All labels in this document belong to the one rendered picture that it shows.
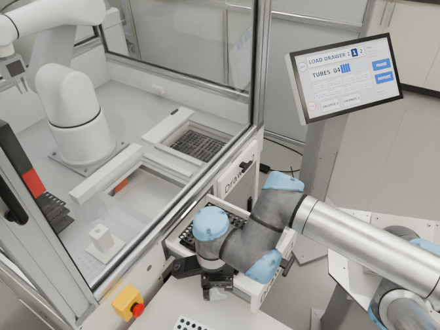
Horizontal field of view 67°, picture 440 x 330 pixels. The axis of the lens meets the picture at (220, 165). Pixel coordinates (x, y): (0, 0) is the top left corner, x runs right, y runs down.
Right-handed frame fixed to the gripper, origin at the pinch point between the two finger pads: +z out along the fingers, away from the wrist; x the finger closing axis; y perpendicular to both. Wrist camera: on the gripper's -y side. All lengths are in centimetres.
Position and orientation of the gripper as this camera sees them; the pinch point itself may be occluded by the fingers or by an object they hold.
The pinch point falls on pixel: (207, 291)
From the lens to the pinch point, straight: 99.7
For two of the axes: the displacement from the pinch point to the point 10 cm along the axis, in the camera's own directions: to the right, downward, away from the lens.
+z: 0.2, 7.0, 7.1
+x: 0.3, -7.1, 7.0
